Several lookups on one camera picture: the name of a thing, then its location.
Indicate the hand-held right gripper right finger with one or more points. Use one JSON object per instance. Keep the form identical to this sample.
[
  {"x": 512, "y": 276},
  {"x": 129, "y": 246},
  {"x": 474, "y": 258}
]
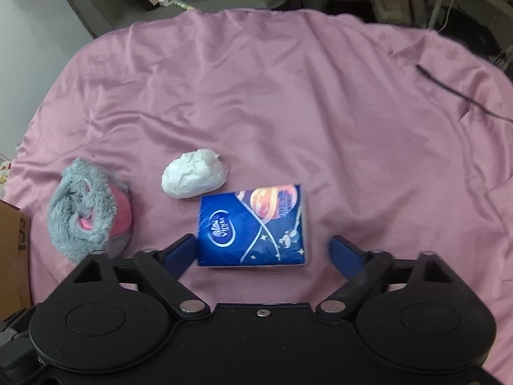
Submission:
[{"x": 344, "y": 253}]

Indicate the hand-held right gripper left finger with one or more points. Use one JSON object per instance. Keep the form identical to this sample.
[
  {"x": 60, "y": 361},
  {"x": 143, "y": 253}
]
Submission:
[{"x": 182, "y": 256}]

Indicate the blue tissue pack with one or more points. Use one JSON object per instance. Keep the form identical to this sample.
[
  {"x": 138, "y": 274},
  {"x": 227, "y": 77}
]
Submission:
[{"x": 248, "y": 228}]

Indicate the white crumpled paper wad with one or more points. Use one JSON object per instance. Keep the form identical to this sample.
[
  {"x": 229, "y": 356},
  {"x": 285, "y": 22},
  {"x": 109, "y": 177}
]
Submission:
[{"x": 192, "y": 174}]

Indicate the grey fluffy plush slipper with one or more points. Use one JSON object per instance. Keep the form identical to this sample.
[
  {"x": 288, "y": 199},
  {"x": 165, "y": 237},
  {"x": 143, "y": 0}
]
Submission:
[{"x": 76, "y": 208}]

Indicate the pink bed sheet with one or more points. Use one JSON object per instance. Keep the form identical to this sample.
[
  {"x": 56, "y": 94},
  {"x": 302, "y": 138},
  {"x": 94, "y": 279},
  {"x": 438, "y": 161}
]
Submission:
[{"x": 280, "y": 100}]

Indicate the brown cardboard box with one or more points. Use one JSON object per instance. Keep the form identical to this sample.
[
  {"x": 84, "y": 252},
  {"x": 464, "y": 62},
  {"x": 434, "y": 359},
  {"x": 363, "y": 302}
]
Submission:
[{"x": 12, "y": 264}]

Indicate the white charger plug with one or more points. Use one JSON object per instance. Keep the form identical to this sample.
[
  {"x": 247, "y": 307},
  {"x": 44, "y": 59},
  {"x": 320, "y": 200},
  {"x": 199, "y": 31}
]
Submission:
[{"x": 168, "y": 0}]

